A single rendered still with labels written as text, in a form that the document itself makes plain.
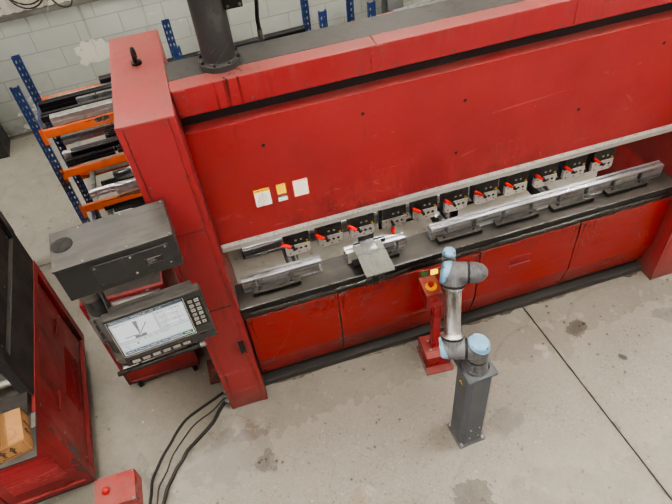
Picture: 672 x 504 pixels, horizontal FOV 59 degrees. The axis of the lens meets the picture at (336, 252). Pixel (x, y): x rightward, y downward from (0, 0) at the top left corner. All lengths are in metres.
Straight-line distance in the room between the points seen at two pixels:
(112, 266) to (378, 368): 2.26
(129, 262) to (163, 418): 1.95
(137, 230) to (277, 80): 0.91
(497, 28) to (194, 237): 1.78
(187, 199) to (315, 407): 1.90
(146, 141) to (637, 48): 2.60
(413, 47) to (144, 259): 1.56
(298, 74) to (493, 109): 1.14
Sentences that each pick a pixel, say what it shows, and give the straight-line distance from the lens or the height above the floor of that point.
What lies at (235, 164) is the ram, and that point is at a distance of 3.04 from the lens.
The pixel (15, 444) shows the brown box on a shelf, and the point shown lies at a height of 1.09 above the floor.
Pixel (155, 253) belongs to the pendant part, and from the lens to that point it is 2.63.
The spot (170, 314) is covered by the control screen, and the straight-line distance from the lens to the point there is 2.88.
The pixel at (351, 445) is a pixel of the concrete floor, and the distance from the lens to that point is 4.03.
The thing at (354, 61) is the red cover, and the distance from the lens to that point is 2.89.
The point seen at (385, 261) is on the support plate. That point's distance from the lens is 3.57.
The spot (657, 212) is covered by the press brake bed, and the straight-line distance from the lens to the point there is 4.70.
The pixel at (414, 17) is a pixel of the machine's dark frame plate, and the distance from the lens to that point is 3.11.
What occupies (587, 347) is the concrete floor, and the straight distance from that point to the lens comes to 4.59.
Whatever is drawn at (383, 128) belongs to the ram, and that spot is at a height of 1.82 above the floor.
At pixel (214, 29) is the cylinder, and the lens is 2.76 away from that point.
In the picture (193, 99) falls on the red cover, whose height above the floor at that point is 2.24.
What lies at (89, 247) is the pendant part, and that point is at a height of 1.95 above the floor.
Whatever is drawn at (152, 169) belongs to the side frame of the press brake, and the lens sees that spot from 2.75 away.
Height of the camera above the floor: 3.62
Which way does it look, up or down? 46 degrees down
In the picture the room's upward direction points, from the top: 7 degrees counter-clockwise
